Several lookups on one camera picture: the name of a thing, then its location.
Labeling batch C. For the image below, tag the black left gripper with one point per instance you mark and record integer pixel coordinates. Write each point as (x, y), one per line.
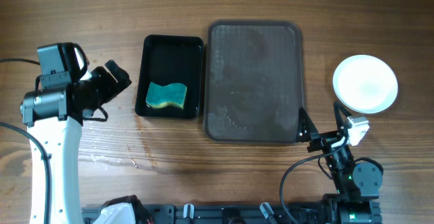
(112, 89)

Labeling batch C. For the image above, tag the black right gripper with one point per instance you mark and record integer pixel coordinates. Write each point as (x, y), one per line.
(323, 140)

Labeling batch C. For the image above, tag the yellow green sponge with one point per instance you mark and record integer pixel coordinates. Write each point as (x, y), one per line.
(173, 94)

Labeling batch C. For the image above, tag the white plate front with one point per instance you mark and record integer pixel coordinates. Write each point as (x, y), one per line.
(365, 84)

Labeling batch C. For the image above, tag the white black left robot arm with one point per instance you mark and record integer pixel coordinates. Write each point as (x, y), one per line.
(54, 117)

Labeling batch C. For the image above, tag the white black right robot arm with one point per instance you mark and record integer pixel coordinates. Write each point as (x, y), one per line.
(357, 181)

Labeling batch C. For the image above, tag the black water tray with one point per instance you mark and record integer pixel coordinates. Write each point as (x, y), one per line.
(167, 60)

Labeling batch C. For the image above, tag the brown serving tray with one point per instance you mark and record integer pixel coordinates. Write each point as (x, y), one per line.
(254, 82)

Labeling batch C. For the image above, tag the black mounting rail base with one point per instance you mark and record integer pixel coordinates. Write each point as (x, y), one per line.
(237, 214)

